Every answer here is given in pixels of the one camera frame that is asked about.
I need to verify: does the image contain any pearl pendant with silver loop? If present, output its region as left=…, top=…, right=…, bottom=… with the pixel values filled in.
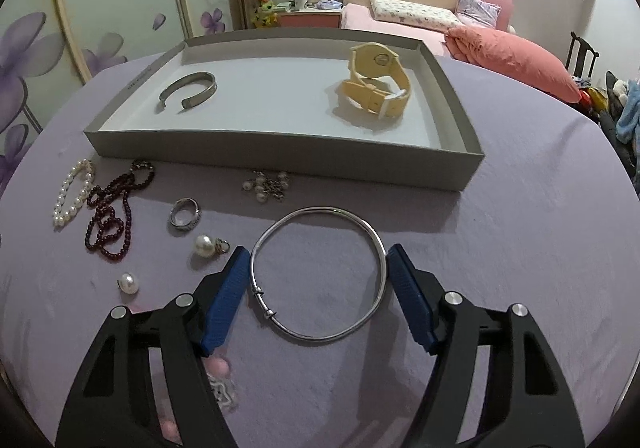
left=194, top=234, right=232, bottom=259

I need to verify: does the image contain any pink bead bracelet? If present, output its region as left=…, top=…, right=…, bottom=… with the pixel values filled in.
left=159, top=355, right=233, bottom=444

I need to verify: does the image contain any pile of clothes and toys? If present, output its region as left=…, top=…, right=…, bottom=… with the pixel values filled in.
left=575, top=70, right=640, bottom=159

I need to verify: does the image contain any yellow wrist watch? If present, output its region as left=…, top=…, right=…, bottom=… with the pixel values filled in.
left=336, top=42, right=412, bottom=119

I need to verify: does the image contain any purple tablecloth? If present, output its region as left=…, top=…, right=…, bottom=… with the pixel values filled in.
left=0, top=45, right=640, bottom=448

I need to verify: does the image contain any silver bangle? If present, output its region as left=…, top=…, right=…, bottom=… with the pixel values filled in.
left=249, top=207, right=389, bottom=344

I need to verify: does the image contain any purple pillow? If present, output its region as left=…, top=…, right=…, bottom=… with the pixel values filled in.
left=454, top=0, right=502, bottom=28

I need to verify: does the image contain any dark wooden chair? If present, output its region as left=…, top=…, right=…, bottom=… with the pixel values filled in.
left=566, top=32, right=600, bottom=78

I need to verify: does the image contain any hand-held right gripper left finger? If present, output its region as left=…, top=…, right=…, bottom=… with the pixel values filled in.
left=54, top=246, right=251, bottom=448

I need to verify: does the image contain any silver ring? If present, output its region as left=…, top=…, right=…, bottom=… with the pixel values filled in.
left=169, top=198, right=202, bottom=231

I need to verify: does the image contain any folded pink quilt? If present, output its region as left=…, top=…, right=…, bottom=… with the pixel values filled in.
left=444, top=25, right=583, bottom=103

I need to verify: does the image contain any grey cardboard box tray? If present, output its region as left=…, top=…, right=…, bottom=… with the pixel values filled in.
left=82, top=38, right=486, bottom=193

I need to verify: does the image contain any wardrobe with purple flower doors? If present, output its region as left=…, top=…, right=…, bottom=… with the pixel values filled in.
left=0, top=0, right=246, bottom=199

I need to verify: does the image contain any silver flower charm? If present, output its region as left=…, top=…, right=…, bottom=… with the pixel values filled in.
left=207, top=375, right=240, bottom=411

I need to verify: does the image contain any bed with pink sheet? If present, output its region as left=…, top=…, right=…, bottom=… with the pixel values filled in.
left=341, top=2, right=451, bottom=61

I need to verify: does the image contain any pink and cream nightstand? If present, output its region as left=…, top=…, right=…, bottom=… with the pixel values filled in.
left=275, top=8, right=346, bottom=30

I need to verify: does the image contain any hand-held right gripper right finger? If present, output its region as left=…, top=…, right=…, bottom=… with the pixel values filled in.
left=386, top=243, right=586, bottom=448

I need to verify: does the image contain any white pearl bracelet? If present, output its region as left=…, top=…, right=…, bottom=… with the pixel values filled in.
left=52, top=159, right=97, bottom=229

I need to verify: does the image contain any silver cuff bracelet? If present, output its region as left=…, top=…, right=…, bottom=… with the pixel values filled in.
left=159, top=72, right=218, bottom=113

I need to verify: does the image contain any dark red bead necklace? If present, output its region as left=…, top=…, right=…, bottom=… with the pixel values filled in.
left=85, top=159, right=156, bottom=263

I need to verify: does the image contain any white printed pillow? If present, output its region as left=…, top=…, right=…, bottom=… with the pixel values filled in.
left=370, top=0, right=463, bottom=32

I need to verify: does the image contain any pearl cluster chain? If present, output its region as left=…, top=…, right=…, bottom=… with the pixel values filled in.
left=242, top=171, right=291, bottom=203

